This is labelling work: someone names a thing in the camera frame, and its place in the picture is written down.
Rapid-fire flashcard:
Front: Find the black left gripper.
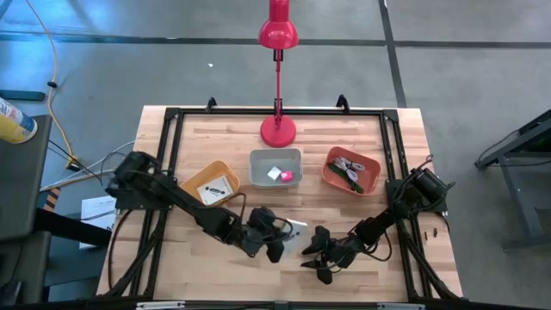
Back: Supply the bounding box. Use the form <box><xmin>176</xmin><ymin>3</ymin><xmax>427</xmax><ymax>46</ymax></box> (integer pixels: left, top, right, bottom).
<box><xmin>240</xmin><ymin>206</ymin><xmax>294</xmax><ymax>264</ymax></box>

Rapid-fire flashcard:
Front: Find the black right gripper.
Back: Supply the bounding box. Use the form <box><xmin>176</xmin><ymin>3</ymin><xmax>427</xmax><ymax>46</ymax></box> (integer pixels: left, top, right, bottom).
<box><xmin>300</xmin><ymin>226</ymin><xmax>366</xmax><ymax>285</ymax></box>

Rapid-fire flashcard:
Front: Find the white green Acer box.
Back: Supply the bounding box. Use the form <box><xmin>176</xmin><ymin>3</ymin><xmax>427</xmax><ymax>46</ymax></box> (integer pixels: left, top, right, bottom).
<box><xmin>196</xmin><ymin>175</ymin><xmax>235</xmax><ymax>207</ymax></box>
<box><xmin>282</xmin><ymin>217</ymin><xmax>310</xmax><ymax>259</ymax></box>

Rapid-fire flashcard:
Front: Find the green cable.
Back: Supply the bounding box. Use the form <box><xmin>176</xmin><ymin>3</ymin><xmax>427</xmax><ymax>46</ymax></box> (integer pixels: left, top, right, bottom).
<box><xmin>327</xmin><ymin>159</ymin><xmax>365</xmax><ymax>195</ymax></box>

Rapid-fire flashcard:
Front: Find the grey braided cable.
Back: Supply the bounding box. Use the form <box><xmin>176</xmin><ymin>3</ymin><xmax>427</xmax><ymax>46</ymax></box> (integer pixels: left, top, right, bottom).
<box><xmin>342</xmin><ymin>165</ymin><xmax>361</xmax><ymax>184</ymax></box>
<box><xmin>334</xmin><ymin>156</ymin><xmax>367</xmax><ymax>172</ymax></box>

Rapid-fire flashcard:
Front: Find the grey plastic bin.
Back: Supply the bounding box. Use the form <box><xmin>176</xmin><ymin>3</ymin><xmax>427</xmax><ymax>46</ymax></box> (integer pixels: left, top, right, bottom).
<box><xmin>248</xmin><ymin>147</ymin><xmax>304</xmax><ymax>189</ymax></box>

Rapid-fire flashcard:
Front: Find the yellow plastic bin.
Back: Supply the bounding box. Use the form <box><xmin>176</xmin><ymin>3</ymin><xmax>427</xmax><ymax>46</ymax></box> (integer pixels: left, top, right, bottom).
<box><xmin>178</xmin><ymin>159</ymin><xmax>241</xmax><ymax>208</ymax></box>

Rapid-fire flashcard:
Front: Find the orange plastic bin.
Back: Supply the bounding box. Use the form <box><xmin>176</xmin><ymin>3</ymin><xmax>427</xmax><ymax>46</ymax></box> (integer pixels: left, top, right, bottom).
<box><xmin>321</xmin><ymin>146</ymin><xmax>382</xmax><ymax>197</ymax></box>

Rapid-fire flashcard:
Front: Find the white paper sheet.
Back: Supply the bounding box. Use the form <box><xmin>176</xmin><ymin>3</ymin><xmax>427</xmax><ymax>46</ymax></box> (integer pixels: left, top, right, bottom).
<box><xmin>79</xmin><ymin>195</ymin><xmax>118</xmax><ymax>250</ymax></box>

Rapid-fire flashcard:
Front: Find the red desk lamp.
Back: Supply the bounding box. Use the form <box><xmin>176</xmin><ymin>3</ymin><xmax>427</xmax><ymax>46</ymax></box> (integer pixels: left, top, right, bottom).
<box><xmin>257</xmin><ymin>0</ymin><xmax>300</xmax><ymax>149</ymax></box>

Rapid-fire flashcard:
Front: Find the orange black striped tape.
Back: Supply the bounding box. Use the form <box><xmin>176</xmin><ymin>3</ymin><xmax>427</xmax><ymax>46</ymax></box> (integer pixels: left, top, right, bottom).
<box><xmin>42</xmin><ymin>187</ymin><xmax>60</xmax><ymax>213</ymax></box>

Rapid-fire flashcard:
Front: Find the grey metal desk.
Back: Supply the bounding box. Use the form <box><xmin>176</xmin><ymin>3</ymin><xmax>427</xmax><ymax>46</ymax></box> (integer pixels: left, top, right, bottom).
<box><xmin>474</xmin><ymin>108</ymin><xmax>551</xmax><ymax>251</ymax></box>

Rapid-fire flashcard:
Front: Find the black side table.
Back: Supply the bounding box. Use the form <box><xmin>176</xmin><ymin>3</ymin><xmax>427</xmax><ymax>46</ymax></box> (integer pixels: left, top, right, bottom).
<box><xmin>0</xmin><ymin>115</ymin><xmax>53</xmax><ymax>242</ymax></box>

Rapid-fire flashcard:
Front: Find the yellow wipes canister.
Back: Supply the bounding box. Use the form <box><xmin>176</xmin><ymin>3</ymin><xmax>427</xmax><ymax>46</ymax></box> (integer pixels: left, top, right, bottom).
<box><xmin>0</xmin><ymin>98</ymin><xmax>38</xmax><ymax>146</ymax></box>

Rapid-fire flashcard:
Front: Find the silver metal bracket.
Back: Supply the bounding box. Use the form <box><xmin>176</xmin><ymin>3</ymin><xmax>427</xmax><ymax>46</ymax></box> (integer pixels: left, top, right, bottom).
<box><xmin>136</xmin><ymin>301</ymin><xmax>186</xmax><ymax>310</ymax></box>
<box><xmin>377</xmin><ymin>302</ymin><xmax>426</xmax><ymax>310</ymax></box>

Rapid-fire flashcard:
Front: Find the black metal table frame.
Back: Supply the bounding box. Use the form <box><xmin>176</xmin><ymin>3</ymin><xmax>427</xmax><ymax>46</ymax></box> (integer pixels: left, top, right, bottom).
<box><xmin>96</xmin><ymin>94</ymin><xmax>464</xmax><ymax>302</ymax></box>

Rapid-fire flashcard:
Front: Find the yellow floor cable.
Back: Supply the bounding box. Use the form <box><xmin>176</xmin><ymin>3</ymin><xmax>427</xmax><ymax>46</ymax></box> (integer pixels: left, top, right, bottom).
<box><xmin>25</xmin><ymin>0</ymin><xmax>81</xmax><ymax>167</ymax></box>

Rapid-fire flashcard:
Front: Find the black floor cable cover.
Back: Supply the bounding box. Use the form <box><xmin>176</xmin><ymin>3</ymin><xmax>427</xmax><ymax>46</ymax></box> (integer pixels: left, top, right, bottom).
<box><xmin>0</xmin><ymin>89</ymin><xmax>46</xmax><ymax>102</ymax></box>

